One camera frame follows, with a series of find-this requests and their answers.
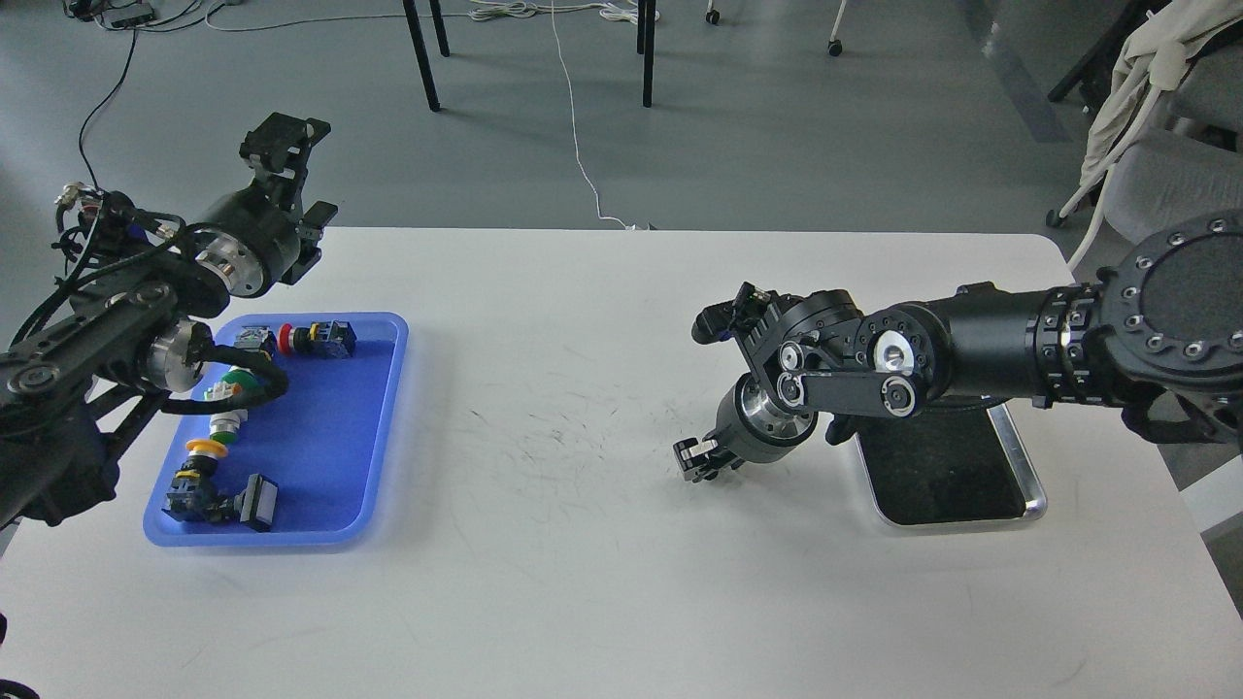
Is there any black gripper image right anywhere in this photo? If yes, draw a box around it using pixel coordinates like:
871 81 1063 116
672 377 820 483

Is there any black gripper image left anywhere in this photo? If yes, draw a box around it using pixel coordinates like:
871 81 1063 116
191 114 339 297

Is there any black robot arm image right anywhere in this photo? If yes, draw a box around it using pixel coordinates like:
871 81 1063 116
672 211 1242 483

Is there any silver metal tray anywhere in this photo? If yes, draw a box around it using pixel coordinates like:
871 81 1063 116
856 405 1048 532

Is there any blue plastic tray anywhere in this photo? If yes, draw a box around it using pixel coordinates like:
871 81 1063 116
143 313 409 549

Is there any black table leg left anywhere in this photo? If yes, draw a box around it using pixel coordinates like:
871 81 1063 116
401 0 452 114

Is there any black table leg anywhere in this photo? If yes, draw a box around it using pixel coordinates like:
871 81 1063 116
401 0 452 114
636 0 658 108

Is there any black white relay block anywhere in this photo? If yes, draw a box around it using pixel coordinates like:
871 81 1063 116
237 473 278 534

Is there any black table leg right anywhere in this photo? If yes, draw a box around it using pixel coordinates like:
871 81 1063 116
636 0 658 108

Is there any grey chair with beige cloth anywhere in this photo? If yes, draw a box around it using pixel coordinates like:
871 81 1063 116
1045 1 1241 267

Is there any red button blue switch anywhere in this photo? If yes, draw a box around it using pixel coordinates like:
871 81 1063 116
275 321 355 359

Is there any green button switch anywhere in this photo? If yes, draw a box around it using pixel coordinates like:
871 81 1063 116
216 323 277 396

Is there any black floor cable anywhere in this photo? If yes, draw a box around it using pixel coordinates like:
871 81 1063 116
73 0 234 190

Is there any white floor cable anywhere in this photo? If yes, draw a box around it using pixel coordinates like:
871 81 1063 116
466 0 661 233

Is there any yellow button switch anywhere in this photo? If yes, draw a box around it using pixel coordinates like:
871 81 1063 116
162 438 239 525

